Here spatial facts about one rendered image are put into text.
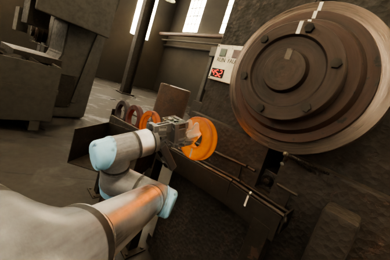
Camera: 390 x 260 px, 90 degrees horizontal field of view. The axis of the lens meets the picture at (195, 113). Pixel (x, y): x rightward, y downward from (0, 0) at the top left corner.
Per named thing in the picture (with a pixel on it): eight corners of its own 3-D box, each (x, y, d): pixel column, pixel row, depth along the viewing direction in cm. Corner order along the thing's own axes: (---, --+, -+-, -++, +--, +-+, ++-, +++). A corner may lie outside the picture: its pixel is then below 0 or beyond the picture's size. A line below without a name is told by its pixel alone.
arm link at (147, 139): (142, 162, 53) (129, 150, 58) (157, 158, 56) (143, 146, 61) (143, 137, 50) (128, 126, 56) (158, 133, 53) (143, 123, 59)
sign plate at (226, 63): (209, 78, 105) (220, 45, 103) (252, 89, 87) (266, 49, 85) (207, 78, 103) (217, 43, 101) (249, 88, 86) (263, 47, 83)
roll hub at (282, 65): (235, 106, 70) (263, 27, 66) (323, 136, 51) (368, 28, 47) (227, 104, 66) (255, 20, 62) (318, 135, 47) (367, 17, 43)
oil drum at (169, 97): (166, 127, 417) (178, 86, 405) (184, 137, 377) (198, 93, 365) (141, 125, 374) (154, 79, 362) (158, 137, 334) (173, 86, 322)
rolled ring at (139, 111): (141, 107, 123) (146, 107, 125) (127, 103, 136) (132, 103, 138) (136, 135, 124) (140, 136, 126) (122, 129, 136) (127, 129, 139)
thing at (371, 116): (223, 124, 85) (260, 14, 79) (356, 183, 53) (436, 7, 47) (214, 123, 80) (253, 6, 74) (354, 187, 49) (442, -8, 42)
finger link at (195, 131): (209, 121, 68) (189, 126, 62) (207, 137, 70) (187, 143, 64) (202, 118, 70) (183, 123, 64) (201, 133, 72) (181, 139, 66)
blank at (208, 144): (190, 114, 77) (184, 112, 75) (222, 122, 67) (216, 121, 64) (181, 152, 78) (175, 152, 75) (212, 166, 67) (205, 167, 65)
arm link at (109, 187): (126, 213, 53) (130, 184, 48) (91, 195, 55) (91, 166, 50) (142, 191, 60) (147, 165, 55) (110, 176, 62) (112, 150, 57)
